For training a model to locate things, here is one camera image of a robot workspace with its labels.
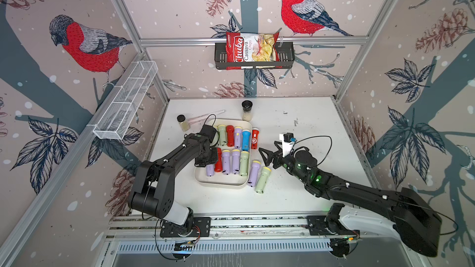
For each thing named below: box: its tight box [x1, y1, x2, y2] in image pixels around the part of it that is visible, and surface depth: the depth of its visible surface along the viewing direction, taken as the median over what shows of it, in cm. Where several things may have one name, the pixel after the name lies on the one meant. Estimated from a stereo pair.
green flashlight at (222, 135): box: [217, 124, 228, 147], surface depth 102 cm
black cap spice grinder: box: [241, 100, 253, 122], surface depth 106 cm
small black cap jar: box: [176, 114, 191, 133], surface depth 102 cm
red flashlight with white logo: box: [251, 127, 260, 150], surface depth 100 cm
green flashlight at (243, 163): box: [239, 150, 250, 177], surface depth 90 cm
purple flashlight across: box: [222, 149, 231, 175], surface depth 91 cm
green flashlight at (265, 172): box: [254, 166, 272, 195], surface depth 85 cm
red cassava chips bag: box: [225, 32, 282, 71], surface depth 89 cm
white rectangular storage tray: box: [194, 118, 253, 189], surface depth 92 cm
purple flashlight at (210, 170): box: [205, 163, 215, 177], surface depth 87 cm
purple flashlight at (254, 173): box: [247, 160, 262, 188], surface depth 87 cm
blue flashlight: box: [241, 130, 252, 152], surface depth 99 cm
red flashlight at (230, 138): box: [225, 124, 235, 148], surface depth 103 cm
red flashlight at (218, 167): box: [214, 147, 223, 173], surface depth 91 cm
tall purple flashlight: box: [231, 148, 241, 175], surface depth 91 cm
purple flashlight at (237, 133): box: [233, 126, 243, 149], surface depth 101 cm
